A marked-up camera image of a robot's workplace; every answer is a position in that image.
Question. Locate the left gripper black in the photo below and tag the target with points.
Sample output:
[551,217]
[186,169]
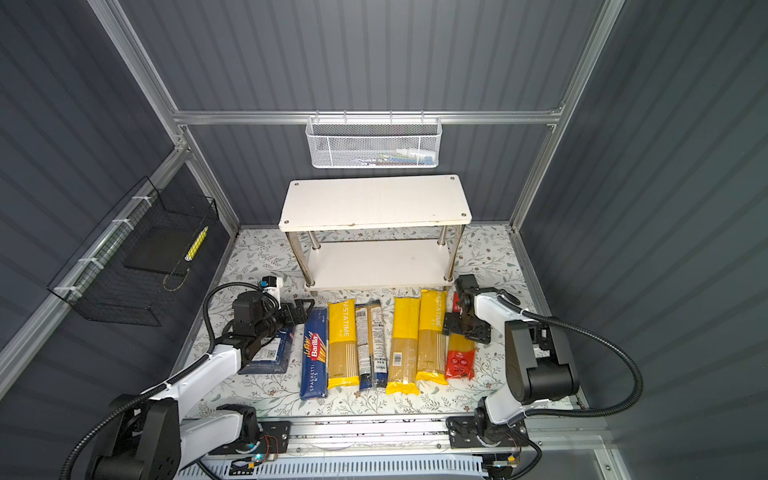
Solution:
[292,321]

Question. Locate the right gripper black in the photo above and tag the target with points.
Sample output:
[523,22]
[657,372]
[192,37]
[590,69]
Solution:
[452,323]

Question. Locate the red spaghetti bag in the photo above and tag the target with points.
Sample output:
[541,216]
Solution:
[460,354]

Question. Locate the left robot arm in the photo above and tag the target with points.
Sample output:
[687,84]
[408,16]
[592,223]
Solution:
[148,436]

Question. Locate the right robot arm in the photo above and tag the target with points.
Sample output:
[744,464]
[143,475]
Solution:
[539,363]

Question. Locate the dark blue pasta box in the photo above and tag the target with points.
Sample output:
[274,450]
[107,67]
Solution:
[274,355]

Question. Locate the white two-tier shelf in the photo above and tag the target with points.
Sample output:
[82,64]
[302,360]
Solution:
[381,203]

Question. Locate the blue Barilla spaghetti box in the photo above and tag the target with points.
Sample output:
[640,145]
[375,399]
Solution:
[314,375]

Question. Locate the yellow Pastatime spaghetti bag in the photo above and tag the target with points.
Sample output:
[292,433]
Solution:
[342,360]

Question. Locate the yellow spaghetti bag label up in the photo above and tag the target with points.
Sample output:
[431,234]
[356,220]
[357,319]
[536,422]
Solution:
[404,348]

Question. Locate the clear blue spaghetti bag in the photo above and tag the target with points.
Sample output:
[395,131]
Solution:
[371,348]

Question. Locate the yellow marker pen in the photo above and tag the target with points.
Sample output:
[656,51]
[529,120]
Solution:
[196,244]

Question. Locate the pens in white basket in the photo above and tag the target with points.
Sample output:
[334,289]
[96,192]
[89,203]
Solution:
[405,157]

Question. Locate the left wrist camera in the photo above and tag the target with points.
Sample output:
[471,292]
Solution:
[272,285]

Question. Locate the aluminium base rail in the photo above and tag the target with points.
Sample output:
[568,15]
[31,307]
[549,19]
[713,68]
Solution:
[415,435]

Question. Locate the black wire basket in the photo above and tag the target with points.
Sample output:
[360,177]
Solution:
[134,270]

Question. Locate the white wire mesh basket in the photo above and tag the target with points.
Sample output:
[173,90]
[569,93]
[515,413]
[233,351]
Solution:
[335,145]

